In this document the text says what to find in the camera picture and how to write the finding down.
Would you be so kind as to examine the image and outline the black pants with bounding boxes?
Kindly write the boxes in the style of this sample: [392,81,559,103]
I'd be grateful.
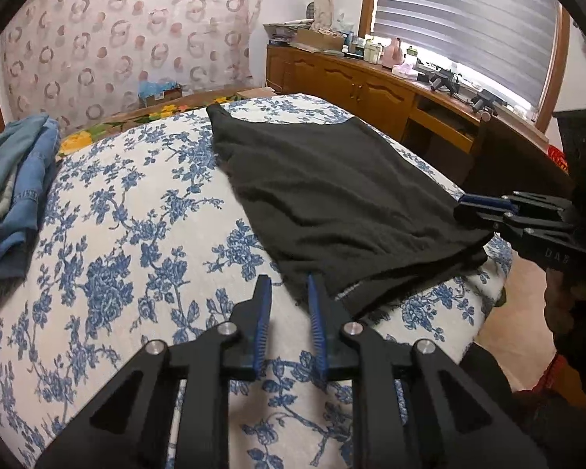
[207,105,491,318]

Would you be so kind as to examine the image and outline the person's right hand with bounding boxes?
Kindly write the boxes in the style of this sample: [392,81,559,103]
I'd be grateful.
[544,269,586,341]

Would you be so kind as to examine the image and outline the wooden sideboard cabinet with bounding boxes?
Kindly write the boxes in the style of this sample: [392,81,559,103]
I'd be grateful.
[266,46,573,196]

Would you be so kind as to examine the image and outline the grey zebra window blind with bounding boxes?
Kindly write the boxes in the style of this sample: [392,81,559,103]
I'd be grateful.
[372,0,559,109]

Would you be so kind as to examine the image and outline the pink bottle on sideboard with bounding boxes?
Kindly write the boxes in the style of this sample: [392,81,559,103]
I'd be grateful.
[381,37,404,70]

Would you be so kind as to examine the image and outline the lower blue folded jeans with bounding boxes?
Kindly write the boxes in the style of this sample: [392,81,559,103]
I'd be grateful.
[0,115,60,286]

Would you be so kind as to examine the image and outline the open cardboard box on sideboard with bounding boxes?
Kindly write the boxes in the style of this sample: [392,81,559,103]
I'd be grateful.
[295,29,344,51]

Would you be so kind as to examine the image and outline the top teal folded jeans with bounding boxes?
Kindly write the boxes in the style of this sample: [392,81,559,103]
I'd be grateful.
[0,113,48,194]

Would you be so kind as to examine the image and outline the colourful floral floor mat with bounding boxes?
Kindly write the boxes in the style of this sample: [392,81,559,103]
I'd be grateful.
[57,88,243,159]

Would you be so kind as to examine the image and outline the cardboard box with blue bag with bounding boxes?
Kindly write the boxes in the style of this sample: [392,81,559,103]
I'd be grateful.
[137,81,183,108]

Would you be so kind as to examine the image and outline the pink circle-patterned curtain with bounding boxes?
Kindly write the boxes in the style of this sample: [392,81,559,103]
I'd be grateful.
[0,0,262,134]

